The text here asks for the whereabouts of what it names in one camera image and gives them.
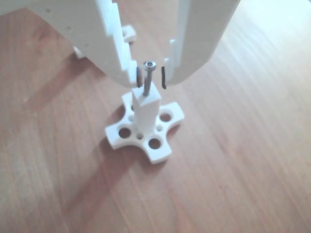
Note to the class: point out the silver metal screw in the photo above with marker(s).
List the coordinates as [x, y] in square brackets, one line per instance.
[148, 77]

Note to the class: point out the white cross-base post stand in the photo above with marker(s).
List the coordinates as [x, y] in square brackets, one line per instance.
[145, 114]
[128, 32]

